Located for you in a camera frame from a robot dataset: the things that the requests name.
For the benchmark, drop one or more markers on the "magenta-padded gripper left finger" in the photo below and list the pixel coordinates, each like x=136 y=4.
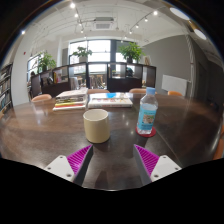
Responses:
x=60 y=166

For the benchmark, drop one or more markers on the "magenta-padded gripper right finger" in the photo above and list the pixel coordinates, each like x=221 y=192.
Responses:
x=165 y=166

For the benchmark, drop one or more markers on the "clear blue-capped water bottle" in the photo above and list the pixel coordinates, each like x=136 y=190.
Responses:
x=147 y=116

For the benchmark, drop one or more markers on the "flat round red coaster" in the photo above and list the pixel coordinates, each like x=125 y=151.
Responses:
x=151 y=134

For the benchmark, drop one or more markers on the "cream white mug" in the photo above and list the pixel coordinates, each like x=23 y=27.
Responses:
x=96 y=128

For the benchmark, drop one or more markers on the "stack of books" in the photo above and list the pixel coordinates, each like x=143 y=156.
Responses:
x=70 y=100

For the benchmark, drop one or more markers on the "orange chairs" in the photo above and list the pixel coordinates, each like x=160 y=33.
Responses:
x=41 y=97

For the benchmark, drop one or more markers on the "thick white blue-topped book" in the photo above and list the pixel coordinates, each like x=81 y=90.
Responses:
x=110 y=100

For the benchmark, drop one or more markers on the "low dark shelf unit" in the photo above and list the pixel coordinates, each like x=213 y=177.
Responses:
x=123 y=85

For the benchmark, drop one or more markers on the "tall dark bookshelf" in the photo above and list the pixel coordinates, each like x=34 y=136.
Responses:
x=6 y=88

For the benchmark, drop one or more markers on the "bushy green potted plant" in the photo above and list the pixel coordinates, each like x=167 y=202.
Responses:
x=46 y=61

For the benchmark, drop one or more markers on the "small green potted plant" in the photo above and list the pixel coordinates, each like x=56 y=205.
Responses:
x=81 y=52

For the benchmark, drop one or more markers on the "large green potted plant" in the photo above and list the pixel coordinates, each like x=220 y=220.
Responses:
x=131 y=51

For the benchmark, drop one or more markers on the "ceiling air conditioner unit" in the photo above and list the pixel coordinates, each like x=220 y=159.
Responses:
x=103 y=24

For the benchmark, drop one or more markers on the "ceiling lights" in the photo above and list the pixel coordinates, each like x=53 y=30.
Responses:
x=180 y=13

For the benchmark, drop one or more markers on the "white wall radiator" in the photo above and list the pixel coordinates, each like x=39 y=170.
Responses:
x=174 y=85

